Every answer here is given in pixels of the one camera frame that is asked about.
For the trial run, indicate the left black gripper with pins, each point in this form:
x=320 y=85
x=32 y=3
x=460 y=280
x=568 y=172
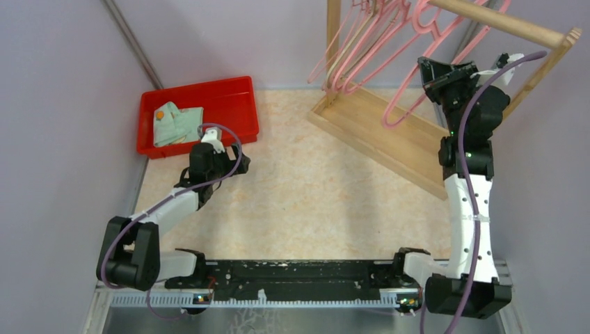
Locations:
x=243 y=166

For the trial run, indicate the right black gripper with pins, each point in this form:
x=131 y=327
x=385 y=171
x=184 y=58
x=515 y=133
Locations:
x=435 y=76

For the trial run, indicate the beige thick hanger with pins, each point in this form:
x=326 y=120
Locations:
x=384 y=17

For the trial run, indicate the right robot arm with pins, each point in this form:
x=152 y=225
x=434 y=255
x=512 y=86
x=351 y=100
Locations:
x=469 y=283

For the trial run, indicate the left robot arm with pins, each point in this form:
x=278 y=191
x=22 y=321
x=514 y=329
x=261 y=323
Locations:
x=131 y=256

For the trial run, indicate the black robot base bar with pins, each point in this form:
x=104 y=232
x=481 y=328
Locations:
x=372 y=284

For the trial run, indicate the wooden hanger rack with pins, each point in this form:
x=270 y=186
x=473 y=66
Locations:
x=411 y=149

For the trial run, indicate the green folded cloth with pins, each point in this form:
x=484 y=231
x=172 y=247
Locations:
x=172 y=126

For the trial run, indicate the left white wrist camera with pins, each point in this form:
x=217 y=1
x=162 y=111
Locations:
x=213 y=136

